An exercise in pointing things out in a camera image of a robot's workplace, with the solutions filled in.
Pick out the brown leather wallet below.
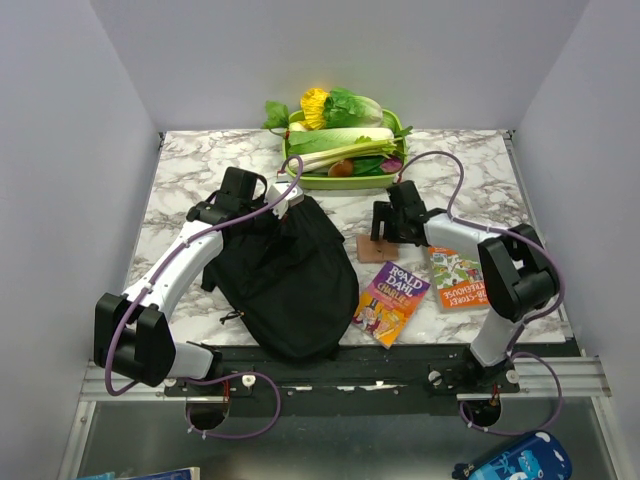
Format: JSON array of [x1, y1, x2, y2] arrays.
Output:
[[356, 235, 399, 264]]

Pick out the black student backpack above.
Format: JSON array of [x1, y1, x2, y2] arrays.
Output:
[[201, 196, 359, 362]]

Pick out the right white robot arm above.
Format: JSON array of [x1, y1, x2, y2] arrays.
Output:
[[370, 181, 564, 392]]

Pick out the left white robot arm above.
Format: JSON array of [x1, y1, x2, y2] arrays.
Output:
[[94, 167, 303, 396]]

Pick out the Roald Dahl Charlie book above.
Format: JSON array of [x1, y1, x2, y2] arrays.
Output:
[[352, 262, 431, 349]]

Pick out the green vegetable tray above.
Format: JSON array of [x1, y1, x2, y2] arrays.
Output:
[[282, 109, 412, 190]]

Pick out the green celery stalks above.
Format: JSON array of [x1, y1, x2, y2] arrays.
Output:
[[283, 140, 406, 173]]

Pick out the orange 78-Storey Treehouse book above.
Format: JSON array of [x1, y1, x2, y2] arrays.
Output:
[[427, 247, 489, 311]]

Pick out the long white green cabbage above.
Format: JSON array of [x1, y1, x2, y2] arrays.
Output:
[[285, 127, 395, 156]]

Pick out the green leaf sprig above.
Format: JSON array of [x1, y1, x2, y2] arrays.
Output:
[[262, 100, 289, 130]]

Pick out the green lettuce head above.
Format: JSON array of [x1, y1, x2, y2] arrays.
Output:
[[323, 88, 383, 128]]

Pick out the yellow flower vegetable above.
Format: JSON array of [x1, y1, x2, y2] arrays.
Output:
[[300, 88, 329, 130]]

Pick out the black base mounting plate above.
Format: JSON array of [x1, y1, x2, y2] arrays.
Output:
[[162, 343, 521, 416]]

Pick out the blue pencil case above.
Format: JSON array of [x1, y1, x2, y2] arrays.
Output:
[[451, 430, 573, 480]]

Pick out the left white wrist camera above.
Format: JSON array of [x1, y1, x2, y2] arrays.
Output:
[[265, 182, 304, 219]]

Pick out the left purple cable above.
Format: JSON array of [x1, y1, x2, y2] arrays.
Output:
[[102, 154, 306, 440]]

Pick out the aluminium rail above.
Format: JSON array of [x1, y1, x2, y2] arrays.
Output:
[[79, 355, 612, 402]]

